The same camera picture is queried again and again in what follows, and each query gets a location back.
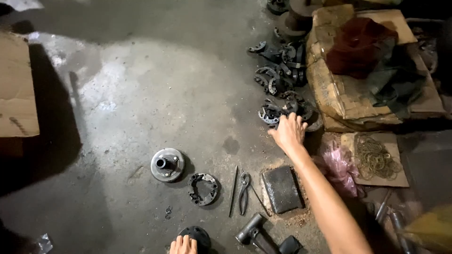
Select person's right hand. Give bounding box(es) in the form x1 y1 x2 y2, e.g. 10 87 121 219
267 112 309 156

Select person's left hand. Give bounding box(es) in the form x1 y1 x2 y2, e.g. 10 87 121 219
169 235 198 254

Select grey clutch shoe assembly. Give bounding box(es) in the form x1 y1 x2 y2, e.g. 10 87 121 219
257 98 284 126

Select black round clutch plate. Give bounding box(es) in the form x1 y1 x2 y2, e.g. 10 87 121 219
178 226 212 252

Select dark metal block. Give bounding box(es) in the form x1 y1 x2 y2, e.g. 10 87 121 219
262 165 305 214

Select pink plastic bag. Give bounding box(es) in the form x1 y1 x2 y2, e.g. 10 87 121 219
314 139 361 198

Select pile of black clutch parts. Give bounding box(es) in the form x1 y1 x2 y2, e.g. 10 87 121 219
247 40 324 133

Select worn cardboard box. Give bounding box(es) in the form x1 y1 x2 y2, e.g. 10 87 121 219
305 4 448 133

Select metal hammer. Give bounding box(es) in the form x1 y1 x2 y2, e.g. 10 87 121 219
235 212 279 254

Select thin metal rod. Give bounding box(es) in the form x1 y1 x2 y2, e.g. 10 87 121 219
228 165 239 218

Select metal pliers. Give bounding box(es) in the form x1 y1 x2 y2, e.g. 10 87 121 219
237 171 251 216

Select metal clutch hub disc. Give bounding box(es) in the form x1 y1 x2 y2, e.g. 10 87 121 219
150 147 186 183

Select black rounded part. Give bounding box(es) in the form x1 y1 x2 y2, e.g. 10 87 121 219
278 235 303 254

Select dark red cloth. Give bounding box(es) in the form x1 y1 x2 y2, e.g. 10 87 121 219
325 17 400 80

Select small cardboard piece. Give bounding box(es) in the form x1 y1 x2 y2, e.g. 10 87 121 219
340 131 410 188

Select metal pipe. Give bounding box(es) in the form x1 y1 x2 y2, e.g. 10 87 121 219
375 189 393 223
388 208 414 254

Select brown metal pulley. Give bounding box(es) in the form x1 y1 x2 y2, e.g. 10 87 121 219
275 0 324 40

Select dark green cloth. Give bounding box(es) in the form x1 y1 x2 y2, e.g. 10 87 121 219
365 37 428 119

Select clear plastic scrap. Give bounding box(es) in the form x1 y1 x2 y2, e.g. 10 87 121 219
35 233 54 254

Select heap of dark metal parts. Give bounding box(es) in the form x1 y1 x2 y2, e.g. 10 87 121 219
405 17 452 75

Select yellow object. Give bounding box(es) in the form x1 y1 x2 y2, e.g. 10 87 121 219
403 204 452 252

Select flat cardboard sheet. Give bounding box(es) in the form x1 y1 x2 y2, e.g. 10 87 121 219
0 31 40 139

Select white paper scrap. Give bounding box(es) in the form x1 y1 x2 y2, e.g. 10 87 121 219
0 0 44 12

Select black clutch shoe ring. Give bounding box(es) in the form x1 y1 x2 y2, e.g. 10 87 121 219
187 172 219 207

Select thin metal wire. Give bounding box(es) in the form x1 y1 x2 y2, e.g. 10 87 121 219
249 183 270 216

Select heap of wire rings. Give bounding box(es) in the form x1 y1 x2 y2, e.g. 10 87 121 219
354 135 403 181

